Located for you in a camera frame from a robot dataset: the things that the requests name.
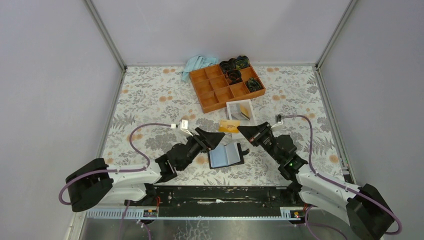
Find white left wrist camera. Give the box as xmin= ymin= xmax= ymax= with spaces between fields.
xmin=170 ymin=119 xmax=193 ymax=137

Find orange compartment tray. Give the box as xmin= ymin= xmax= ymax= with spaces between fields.
xmin=189 ymin=64 xmax=266 ymax=113

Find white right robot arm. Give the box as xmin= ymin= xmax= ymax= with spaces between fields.
xmin=237 ymin=122 xmax=396 ymax=240

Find floral patterned table mat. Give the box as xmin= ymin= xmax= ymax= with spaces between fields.
xmin=102 ymin=66 xmax=343 ymax=186

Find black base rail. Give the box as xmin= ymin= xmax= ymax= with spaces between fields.
xmin=125 ymin=185 xmax=306 ymax=218

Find black leather card holder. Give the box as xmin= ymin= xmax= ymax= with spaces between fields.
xmin=207 ymin=142 xmax=250 ymax=169

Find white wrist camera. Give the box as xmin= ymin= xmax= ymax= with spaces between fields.
xmin=170 ymin=119 xmax=193 ymax=137
xmin=271 ymin=114 xmax=284 ymax=131

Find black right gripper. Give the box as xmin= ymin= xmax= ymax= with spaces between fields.
xmin=237 ymin=122 xmax=282 ymax=164

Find dark rolled sock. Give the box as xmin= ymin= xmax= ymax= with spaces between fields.
xmin=235 ymin=55 xmax=251 ymax=70
xmin=245 ymin=77 xmax=264 ymax=93
xmin=225 ymin=69 xmax=243 ymax=85
xmin=219 ymin=58 xmax=237 ymax=75

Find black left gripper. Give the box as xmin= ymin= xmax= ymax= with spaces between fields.
xmin=178 ymin=128 xmax=224 ymax=173

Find stack of cards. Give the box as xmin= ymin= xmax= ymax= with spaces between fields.
xmin=229 ymin=103 xmax=250 ymax=121

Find light blue cloth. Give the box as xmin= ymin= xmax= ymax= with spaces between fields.
xmin=181 ymin=55 xmax=219 ymax=82

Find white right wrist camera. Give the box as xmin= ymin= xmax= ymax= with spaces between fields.
xmin=271 ymin=114 xmax=284 ymax=131

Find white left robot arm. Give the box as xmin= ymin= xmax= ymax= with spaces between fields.
xmin=58 ymin=127 xmax=225 ymax=213

